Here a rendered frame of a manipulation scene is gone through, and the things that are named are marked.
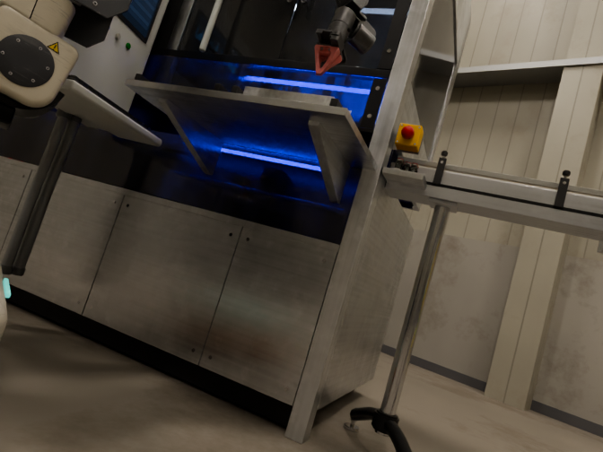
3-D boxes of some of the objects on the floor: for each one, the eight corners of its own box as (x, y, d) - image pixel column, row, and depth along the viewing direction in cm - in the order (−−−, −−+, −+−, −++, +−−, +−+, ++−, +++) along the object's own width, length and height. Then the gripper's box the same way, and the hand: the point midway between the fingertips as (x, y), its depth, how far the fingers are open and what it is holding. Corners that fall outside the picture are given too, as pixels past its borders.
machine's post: (291, 431, 138) (458, -140, 162) (309, 438, 136) (475, -142, 160) (284, 436, 132) (458, -158, 156) (301, 444, 130) (476, -160, 154)
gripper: (331, 42, 123) (310, 86, 118) (323, 12, 114) (301, 58, 109) (354, 44, 120) (334, 90, 116) (348, 13, 111) (326, 61, 107)
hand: (319, 72), depth 113 cm, fingers closed
